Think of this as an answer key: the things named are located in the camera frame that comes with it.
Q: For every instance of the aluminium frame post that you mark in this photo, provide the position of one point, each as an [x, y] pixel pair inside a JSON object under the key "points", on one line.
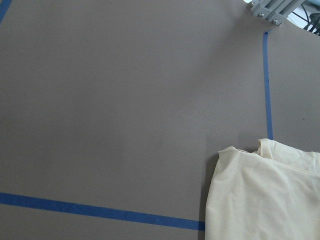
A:
{"points": [[273, 11]]}

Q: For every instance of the beige long-sleeve printed shirt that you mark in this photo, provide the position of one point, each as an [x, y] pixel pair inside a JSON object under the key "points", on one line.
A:
{"points": [[269, 194]]}

